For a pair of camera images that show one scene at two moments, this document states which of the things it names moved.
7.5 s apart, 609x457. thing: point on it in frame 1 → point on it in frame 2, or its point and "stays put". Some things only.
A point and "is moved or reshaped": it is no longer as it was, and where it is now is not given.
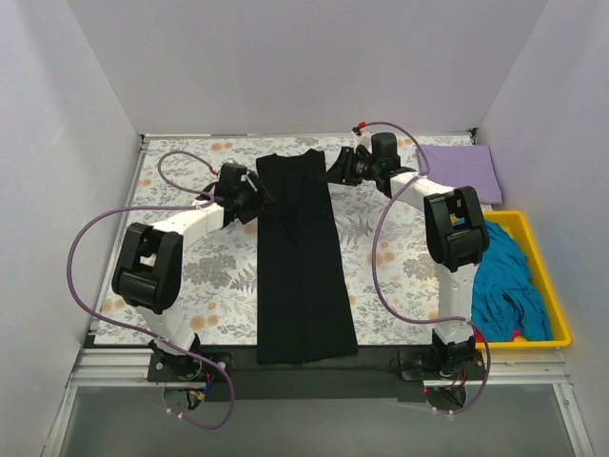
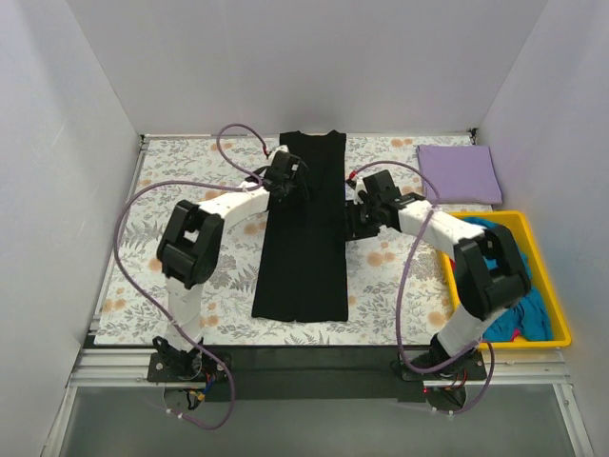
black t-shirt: (304, 305) is moved or reshaped
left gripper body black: (254, 196) → (289, 180)
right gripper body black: (346, 164) → (358, 215)
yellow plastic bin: (519, 222) stays put
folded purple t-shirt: (461, 166) stays put
